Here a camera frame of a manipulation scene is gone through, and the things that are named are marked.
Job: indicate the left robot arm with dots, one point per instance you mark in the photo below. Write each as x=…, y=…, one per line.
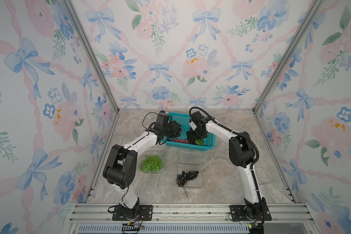
x=120, y=168

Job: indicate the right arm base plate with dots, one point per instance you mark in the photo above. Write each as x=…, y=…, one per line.
x=246, y=213

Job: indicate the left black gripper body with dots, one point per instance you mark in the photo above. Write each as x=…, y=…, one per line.
x=165, y=132

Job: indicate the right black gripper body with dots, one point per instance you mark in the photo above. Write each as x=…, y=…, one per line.
x=193, y=132

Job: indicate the clear plastic clamshell container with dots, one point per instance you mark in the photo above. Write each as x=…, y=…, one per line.
x=158, y=153

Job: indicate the green grape leaf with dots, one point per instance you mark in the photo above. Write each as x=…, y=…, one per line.
x=199, y=142

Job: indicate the green grape bunch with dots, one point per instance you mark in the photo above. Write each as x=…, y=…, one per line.
x=151, y=163

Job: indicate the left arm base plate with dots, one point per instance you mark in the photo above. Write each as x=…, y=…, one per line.
x=139, y=212

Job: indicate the red grape bunch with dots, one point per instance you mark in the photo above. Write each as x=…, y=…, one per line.
x=179, y=140

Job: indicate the dark purple grape bunch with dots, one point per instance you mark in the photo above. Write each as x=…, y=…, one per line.
x=184, y=177

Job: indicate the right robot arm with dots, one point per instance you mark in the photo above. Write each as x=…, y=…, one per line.
x=243, y=153

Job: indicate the teal plastic basket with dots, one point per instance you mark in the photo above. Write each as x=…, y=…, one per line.
x=183, y=120

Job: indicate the aluminium front rail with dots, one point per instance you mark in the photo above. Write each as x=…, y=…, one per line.
x=283, y=218

